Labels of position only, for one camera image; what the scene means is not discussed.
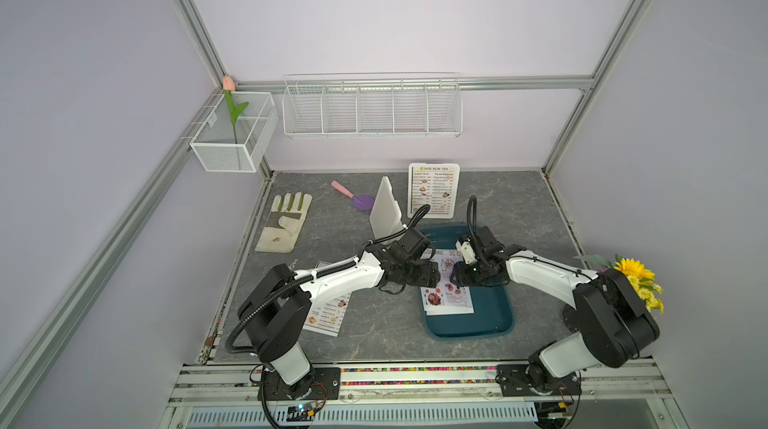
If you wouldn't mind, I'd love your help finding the white menu holder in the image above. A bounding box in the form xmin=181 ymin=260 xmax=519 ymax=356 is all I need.
xmin=406 ymin=162 xmax=461 ymax=220
xmin=369 ymin=176 xmax=405 ymax=239

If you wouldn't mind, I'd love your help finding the restaurant special menu sheet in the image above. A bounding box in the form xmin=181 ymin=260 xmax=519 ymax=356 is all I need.
xmin=420 ymin=249 xmax=474 ymax=316

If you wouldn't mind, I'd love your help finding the Dim Sum Inn menu sheet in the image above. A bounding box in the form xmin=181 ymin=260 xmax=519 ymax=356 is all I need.
xmin=303 ymin=293 xmax=351 ymax=337

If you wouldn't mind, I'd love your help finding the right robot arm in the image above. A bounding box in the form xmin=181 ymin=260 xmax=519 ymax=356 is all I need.
xmin=450 ymin=195 xmax=660 ymax=395

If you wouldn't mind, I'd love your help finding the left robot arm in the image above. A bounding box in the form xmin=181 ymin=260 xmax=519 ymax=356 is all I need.
xmin=224 ymin=204 xmax=440 ymax=399

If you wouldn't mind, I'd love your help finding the rear Dim Sum menu sheet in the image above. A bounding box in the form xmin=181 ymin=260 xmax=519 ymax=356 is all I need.
xmin=411 ymin=167 xmax=455 ymax=215

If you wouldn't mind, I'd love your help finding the teal plastic tray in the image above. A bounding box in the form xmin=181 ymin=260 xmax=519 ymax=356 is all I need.
xmin=422 ymin=224 xmax=514 ymax=340

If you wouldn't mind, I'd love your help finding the pink purple toy trowel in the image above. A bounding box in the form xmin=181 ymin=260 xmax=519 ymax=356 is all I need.
xmin=331 ymin=180 xmax=375 ymax=212

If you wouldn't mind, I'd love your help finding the white green work glove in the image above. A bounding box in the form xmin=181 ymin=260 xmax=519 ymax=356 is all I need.
xmin=255 ymin=192 xmax=313 ymax=254

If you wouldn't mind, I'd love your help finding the yellow artificial flower bouquet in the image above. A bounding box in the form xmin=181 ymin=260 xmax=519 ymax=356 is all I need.
xmin=577 ymin=254 xmax=665 ymax=314

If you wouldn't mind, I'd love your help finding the pink artificial tulip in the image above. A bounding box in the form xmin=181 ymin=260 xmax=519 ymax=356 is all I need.
xmin=222 ymin=75 xmax=249 ymax=144

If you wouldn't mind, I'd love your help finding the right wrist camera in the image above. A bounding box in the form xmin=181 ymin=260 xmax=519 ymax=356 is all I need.
xmin=455 ymin=239 xmax=477 ymax=265

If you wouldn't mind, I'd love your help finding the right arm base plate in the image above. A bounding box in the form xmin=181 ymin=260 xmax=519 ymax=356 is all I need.
xmin=495 ymin=363 xmax=582 ymax=397

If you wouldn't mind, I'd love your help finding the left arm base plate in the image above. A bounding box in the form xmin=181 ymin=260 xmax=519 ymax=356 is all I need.
xmin=260 ymin=366 xmax=341 ymax=401

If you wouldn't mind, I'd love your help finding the white wire wall rack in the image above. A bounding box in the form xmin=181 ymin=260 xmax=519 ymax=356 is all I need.
xmin=282 ymin=72 xmax=463 ymax=138

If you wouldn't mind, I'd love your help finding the white mesh wall basket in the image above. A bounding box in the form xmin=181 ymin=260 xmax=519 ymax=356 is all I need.
xmin=190 ymin=91 xmax=279 ymax=173

